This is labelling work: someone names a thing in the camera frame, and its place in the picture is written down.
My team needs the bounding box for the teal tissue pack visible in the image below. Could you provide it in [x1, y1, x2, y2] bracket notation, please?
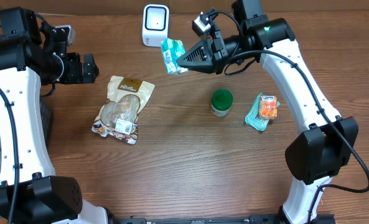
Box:
[245, 93, 280, 132]
[161, 38, 189, 75]

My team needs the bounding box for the brown snack pouch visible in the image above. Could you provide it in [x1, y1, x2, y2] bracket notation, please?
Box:
[91, 76, 155, 145]

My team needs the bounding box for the green lid jar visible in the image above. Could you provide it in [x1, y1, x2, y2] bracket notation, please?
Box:
[210, 89, 233, 117]

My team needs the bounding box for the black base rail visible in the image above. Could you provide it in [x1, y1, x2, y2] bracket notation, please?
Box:
[115, 213, 337, 224]

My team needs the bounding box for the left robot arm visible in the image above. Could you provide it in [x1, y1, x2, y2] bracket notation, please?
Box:
[0, 7, 112, 223]

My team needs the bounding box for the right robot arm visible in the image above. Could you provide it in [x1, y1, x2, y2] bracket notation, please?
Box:
[177, 1, 358, 223]

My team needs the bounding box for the white barcode scanner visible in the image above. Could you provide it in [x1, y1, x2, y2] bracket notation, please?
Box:
[142, 4, 170, 47]

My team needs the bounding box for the orange snack packet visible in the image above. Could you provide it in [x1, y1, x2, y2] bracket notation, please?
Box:
[258, 95, 278, 119]

